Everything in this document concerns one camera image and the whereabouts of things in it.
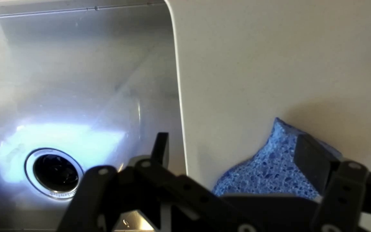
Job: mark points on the blue sponge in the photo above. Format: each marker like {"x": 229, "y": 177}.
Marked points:
{"x": 271, "y": 168}

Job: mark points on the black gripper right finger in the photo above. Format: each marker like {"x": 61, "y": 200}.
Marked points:
{"x": 345, "y": 189}

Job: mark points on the round sink drain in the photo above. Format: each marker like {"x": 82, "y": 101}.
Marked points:
{"x": 55, "y": 173}

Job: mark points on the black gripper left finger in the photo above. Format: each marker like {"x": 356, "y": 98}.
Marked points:
{"x": 181, "y": 189}

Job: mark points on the stainless steel sink basin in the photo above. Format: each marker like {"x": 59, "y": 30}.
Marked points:
{"x": 65, "y": 85}

